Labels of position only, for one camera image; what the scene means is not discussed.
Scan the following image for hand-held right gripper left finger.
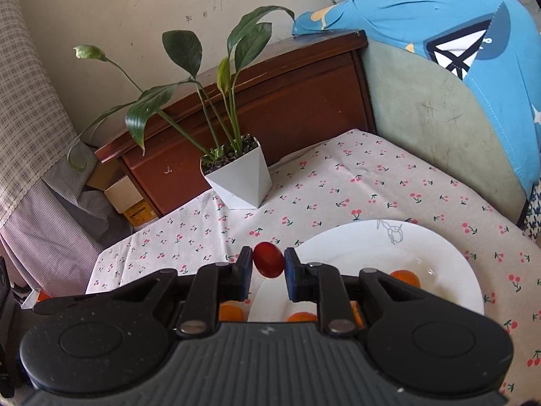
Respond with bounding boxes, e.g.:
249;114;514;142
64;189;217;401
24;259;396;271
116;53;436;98
105;246;254;339

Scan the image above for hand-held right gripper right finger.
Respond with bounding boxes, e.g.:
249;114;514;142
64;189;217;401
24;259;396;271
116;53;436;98
284;247;436;338

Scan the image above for red cherry tomato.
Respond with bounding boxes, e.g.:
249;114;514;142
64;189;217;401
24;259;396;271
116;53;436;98
253;242;285;279

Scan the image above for white plate with floral print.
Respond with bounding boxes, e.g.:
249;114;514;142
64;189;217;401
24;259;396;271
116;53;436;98
247;220;485;335

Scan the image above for large mandarin orange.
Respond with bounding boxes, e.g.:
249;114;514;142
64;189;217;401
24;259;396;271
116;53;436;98
389;270;421;290

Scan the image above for grey checked cloth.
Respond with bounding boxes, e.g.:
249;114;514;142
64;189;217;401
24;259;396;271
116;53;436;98
0;144;134;299

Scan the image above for green plant in white pot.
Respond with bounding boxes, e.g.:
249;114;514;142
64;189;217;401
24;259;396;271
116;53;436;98
68;6;297;210

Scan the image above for cherry print tablecloth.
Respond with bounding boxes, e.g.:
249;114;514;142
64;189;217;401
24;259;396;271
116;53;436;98
87;129;541;394

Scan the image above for cardboard box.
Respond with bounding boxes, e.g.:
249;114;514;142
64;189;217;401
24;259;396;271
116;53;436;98
103;175;159;227

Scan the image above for brown wooden cabinet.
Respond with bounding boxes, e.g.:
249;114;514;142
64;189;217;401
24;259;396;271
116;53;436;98
95;29;377;221

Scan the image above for beige checked curtain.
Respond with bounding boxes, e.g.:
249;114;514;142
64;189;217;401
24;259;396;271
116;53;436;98
0;0;100;229

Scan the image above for grey green sofa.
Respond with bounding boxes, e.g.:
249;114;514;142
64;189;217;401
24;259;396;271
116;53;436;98
361;42;529;225

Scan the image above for houndstooth cloth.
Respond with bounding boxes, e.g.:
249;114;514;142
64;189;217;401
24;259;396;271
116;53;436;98
522;182;541;242

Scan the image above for blue printed cushion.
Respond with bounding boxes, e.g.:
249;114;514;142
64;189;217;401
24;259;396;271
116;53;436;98
291;0;541;195

